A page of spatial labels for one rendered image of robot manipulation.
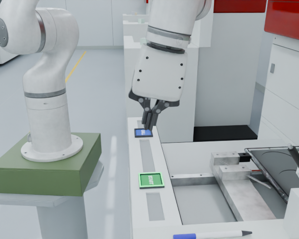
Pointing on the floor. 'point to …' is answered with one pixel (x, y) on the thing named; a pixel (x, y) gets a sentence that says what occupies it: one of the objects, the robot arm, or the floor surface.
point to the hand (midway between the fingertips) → (149, 119)
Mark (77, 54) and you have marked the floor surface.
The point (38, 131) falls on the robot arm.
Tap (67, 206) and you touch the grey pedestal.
